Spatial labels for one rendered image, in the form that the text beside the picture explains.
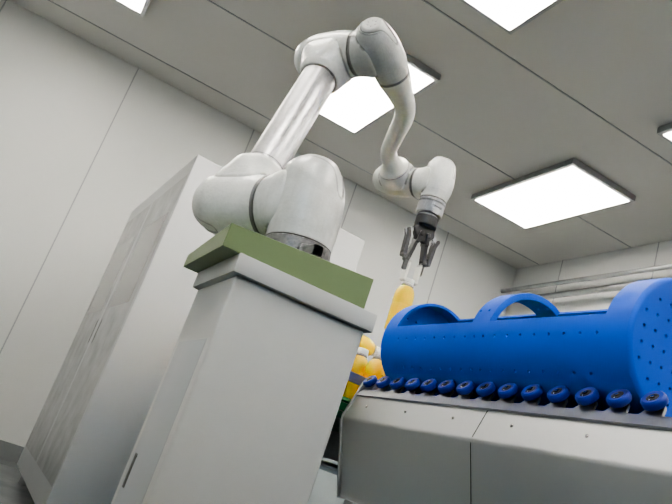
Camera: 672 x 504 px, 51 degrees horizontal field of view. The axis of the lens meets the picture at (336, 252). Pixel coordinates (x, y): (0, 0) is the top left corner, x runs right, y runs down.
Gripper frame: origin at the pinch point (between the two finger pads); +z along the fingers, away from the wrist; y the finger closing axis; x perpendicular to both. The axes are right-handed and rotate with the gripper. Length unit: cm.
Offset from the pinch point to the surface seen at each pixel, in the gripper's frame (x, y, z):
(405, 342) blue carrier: -28.3, -11.2, 26.6
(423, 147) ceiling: 288, 137, -185
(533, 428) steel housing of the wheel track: -83, -10, 42
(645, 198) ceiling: 184, 281, -185
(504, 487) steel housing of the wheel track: -78, -9, 55
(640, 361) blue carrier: -102, -6, 26
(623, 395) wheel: -101, -7, 33
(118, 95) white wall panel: 418, -93, -155
